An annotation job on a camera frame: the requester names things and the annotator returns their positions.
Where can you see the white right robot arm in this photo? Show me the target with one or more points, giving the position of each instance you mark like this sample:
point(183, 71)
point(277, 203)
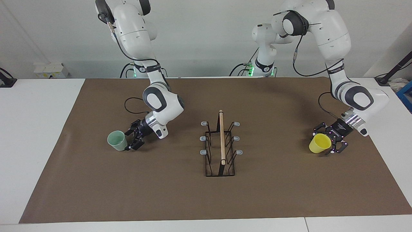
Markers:
point(135, 32)

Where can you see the pale green plastic cup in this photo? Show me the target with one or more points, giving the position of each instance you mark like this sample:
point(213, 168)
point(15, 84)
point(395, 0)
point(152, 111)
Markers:
point(117, 141)

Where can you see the blue box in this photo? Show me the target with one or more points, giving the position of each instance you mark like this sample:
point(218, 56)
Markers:
point(406, 95)

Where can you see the white power strip box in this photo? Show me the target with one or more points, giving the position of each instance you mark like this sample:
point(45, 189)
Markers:
point(50, 70)

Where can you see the white crumpled plastic bag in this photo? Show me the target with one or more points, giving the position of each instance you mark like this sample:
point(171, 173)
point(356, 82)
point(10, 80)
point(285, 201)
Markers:
point(399, 84)

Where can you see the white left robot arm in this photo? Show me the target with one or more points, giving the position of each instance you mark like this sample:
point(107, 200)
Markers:
point(331, 32)

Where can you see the yellow plastic cup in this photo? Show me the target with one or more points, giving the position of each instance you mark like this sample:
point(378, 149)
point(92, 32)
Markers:
point(318, 144)

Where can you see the brown table mat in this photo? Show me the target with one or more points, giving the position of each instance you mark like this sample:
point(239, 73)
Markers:
point(128, 187)

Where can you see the black stand pole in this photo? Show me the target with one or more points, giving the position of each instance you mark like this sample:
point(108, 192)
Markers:
point(394, 69)

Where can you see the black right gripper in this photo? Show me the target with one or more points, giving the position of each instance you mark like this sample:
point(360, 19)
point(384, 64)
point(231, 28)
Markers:
point(145, 128)

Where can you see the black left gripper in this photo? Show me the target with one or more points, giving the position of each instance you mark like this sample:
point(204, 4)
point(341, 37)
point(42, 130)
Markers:
point(340, 130)

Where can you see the black clamp mount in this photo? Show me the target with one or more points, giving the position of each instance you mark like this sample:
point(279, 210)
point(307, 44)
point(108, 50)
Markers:
point(6, 81)

